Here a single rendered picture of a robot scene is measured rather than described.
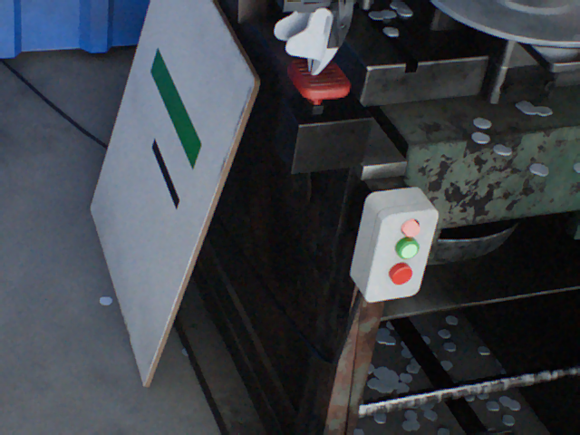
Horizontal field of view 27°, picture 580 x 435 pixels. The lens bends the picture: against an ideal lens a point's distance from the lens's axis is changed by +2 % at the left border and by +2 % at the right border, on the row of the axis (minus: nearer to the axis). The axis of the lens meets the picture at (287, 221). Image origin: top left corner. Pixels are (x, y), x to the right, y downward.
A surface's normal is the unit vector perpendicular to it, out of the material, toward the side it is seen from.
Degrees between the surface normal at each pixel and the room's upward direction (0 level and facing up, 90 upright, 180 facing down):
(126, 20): 90
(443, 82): 90
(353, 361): 90
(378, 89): 90
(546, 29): 0
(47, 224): 0
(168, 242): 78
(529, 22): 0
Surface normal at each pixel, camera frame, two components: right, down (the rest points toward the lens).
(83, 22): -0.52, 0.46
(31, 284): 0.13, -0.79
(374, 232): -0.92, 0.12
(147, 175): -0.90, -0.08
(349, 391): 0.36, 0.60
